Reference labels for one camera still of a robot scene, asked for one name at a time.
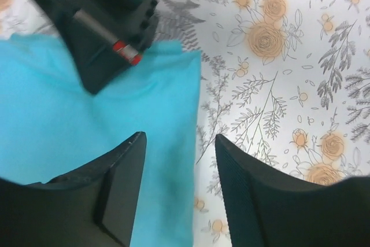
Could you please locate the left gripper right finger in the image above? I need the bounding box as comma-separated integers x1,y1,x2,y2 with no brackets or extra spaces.
215,135,369,246

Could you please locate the teal t-shirt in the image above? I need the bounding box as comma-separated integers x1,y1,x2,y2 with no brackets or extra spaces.
1,34,201,246

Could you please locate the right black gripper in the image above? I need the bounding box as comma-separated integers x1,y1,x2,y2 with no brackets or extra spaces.
34,0,159,94

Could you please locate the floral table mat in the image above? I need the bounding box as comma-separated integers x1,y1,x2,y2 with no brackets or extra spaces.
1,0,369,246

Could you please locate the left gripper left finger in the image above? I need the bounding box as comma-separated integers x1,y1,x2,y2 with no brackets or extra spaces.
1,132,147,246

